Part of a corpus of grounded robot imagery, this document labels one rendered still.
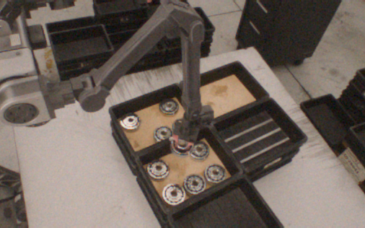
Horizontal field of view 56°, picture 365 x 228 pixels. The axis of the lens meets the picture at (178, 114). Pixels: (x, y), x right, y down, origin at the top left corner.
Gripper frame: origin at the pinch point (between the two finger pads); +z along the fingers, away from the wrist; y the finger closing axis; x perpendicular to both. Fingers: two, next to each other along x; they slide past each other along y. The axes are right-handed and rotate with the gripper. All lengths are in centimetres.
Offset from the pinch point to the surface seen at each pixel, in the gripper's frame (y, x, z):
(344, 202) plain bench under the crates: -86, -14, 26
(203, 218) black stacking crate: -18.8, 22.9, 16.9
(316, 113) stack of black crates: -87, -109, 67
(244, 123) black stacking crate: -26.6, -34.4, 15.2
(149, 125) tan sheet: 19.5, -15.1, 17.4
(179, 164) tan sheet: -1.5, 1.2, 17.0
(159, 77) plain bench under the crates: 29, -61, 30
